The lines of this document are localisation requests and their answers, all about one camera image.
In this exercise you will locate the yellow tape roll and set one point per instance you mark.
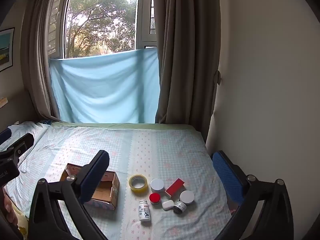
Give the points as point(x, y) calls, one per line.
point(133, 186)

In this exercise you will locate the checked pillow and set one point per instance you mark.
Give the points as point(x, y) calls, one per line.
point(27, 130)

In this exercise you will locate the small black lid jar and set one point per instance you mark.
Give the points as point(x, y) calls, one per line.
point(179, 207)

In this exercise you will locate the window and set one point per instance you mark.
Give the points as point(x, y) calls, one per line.
point(100, 17)

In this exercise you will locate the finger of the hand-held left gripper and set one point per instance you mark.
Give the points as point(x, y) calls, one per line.
point(5, 135)
point(23, 142)

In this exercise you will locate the white pill bottle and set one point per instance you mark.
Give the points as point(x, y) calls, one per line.
point(145, 212)

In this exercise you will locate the red box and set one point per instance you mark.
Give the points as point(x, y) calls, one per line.
point(174, 186)

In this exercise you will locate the white earbud case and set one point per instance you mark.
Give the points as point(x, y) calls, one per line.
point(167, 204)

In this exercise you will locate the checked floral bed sheet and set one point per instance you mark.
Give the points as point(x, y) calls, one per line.
point(155, 150)

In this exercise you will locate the green under sheet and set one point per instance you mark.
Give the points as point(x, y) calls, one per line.
point(125, 125)

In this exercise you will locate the red lid jar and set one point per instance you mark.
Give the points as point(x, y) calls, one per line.
point(155, 198)

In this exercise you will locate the person's left hand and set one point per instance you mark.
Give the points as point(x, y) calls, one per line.
point(7, 208)

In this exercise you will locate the wooden block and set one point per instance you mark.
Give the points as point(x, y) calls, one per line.
point(3, 103)

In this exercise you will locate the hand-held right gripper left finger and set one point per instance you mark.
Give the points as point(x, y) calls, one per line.
point(96, 173)

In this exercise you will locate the brown curtain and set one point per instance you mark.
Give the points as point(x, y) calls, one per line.
point(37, 55)
point(187, 55)

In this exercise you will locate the wall poster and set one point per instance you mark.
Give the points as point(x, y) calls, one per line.
point(5, 50)

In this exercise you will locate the yellow cloth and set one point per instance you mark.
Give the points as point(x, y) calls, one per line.
point(21, 220)

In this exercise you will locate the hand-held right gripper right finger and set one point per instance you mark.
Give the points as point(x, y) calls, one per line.
point(226, 177)

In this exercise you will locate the cardboard box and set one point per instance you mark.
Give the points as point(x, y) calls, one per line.
point(107, 190)

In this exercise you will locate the light blue cloth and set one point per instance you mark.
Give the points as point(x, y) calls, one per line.
point(105, 87)

